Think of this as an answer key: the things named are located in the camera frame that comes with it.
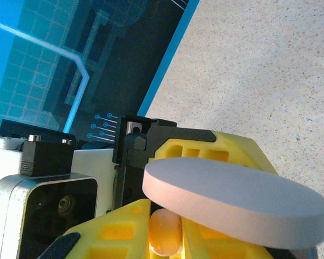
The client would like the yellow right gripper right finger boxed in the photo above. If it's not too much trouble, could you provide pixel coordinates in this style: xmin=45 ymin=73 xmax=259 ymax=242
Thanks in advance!
xmin=182 ymin=217 xmax=272 ymax=259

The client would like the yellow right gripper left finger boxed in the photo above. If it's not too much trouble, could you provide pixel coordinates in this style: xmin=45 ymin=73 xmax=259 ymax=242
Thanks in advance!
xmin=40 ymin=198 xmax=152 ymax=259

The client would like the pink earbud charging case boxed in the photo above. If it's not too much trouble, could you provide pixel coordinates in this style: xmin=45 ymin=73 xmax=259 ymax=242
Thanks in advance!
xmin=141 ymin=158 xmax=324 ymax=259

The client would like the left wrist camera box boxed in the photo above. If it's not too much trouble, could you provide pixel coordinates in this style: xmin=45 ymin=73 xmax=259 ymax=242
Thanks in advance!
xmin=0 ymin=134 xmax=117 ymax=259

